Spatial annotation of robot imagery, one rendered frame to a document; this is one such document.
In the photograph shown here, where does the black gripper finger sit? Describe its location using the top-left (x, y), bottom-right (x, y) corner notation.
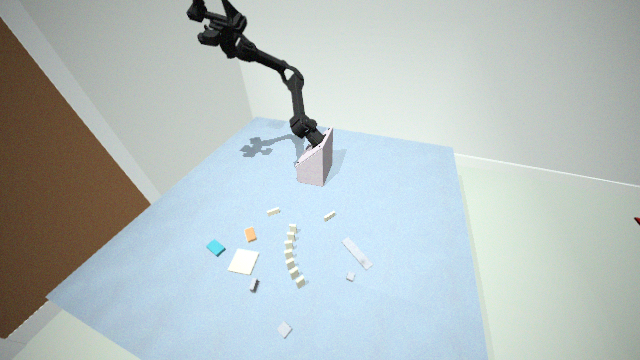
top-left (189, 0), bottom-right (205, 16)
top-left (222, 0), bottom-right (242, 27)

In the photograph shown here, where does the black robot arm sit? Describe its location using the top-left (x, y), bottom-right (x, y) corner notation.
top-left (197, 24), bottom-right (326, 148)

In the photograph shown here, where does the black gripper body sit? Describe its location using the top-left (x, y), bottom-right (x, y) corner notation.
top-left (186, 3), bottom-right (248, 43)

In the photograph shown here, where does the orange rectangular block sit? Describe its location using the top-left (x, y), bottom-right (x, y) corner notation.
top-left (244, 227), bottom-right (256, 243)

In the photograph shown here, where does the light blue rectangular block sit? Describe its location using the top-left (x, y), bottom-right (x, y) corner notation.
top-left (206, 239), bottom-right (226, 257)

